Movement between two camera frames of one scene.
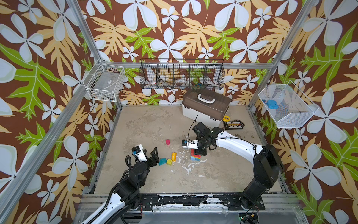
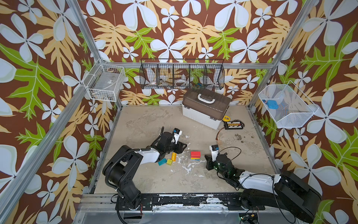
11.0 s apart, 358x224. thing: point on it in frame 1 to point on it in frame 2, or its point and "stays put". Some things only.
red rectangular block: [192, 153] stays put
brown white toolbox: [207, 106] stays put
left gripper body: [149, 163] to [177, 148]
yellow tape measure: [226, 118] stays put
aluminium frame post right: [309, 8] stays put
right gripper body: [200, 147] to [212, 162]
